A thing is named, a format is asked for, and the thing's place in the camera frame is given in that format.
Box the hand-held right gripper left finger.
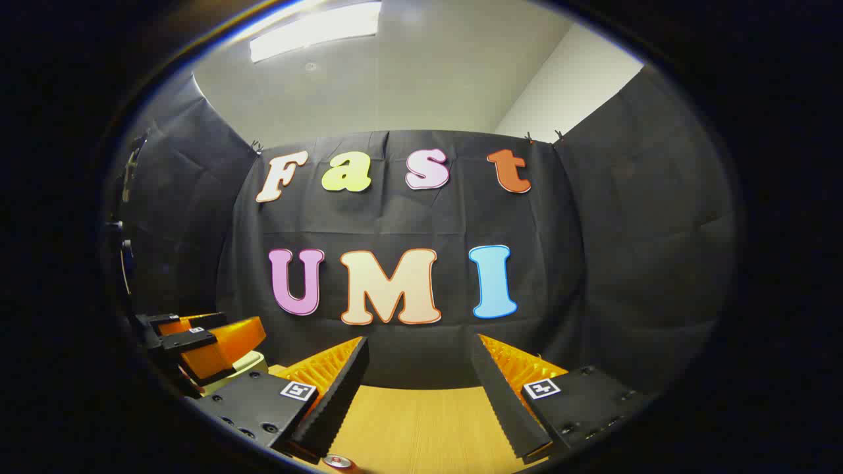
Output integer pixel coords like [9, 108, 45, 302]
[186, 336, 370, 461]

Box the rectangular ceiling light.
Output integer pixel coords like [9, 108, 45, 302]
[249, 1, 383, 63]

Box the wooden desktop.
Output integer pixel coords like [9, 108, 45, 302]
[267, 363, 551, 473]

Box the pale green garbage bin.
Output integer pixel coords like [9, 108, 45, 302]
[198, 351, 269, 397]

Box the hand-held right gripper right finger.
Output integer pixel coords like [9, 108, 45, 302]
[470, 333, 653, 465]

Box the black backdrop cloth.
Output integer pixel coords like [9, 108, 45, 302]
[109, 66, 738, 396]

